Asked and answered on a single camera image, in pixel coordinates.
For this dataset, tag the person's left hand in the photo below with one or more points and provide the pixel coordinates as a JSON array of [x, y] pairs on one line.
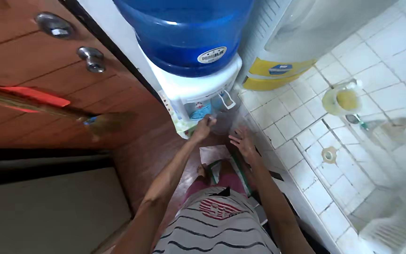
[[201, 130]]

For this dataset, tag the person's right hand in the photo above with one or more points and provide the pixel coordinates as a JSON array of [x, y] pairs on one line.
[[246, 145]]

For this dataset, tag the person's left fingers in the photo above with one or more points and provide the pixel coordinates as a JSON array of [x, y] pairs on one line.
[[209, 120]]

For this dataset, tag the person's right fingers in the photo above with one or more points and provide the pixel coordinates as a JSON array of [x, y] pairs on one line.
[[237, 138]]

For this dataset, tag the person's left forearm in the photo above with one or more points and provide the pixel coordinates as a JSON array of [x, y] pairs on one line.
[[162, 187]]

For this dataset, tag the person's right forearm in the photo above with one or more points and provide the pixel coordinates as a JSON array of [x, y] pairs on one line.
[[277, 208]]

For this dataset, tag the light blue slatted piece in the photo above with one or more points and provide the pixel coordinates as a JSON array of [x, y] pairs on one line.
[[201, 112]]

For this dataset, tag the white mat with green edge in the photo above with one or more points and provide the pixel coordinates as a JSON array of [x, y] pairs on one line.
[[214, 153]]

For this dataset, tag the floral patterned panel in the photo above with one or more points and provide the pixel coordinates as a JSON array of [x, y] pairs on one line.
[[178, 120]]

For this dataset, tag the white water dispenser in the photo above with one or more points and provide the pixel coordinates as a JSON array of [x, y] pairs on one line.
[[192, 83]]

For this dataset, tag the person's legs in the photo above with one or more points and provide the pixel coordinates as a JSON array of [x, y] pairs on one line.
[[228, 180]]

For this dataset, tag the large blue water jug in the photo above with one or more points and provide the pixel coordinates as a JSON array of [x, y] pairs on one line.
[[185, 38]]

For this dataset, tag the person's body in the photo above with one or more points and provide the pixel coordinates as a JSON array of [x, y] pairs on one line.
[[213, 225]]

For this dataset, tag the yellowish plastic dipper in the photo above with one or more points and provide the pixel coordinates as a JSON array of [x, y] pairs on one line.
[[332, 101]]

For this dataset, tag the broom with blue binding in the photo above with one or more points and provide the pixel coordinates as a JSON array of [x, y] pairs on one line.
[[107, 123]]

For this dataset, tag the round metal door knob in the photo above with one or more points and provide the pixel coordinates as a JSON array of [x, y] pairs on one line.
[[93, 60]]

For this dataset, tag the bright red strip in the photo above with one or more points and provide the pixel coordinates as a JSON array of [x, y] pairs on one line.
[[41, 96]]

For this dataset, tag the white ridged plastic piece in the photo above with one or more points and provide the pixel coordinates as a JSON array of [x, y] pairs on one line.
[[388, 232]]

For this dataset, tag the grey table with dark edge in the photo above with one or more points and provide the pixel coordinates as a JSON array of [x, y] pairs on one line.
[[51, 208]]

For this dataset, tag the oval metal door lock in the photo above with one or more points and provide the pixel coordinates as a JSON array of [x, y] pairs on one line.
[[49, 22]]

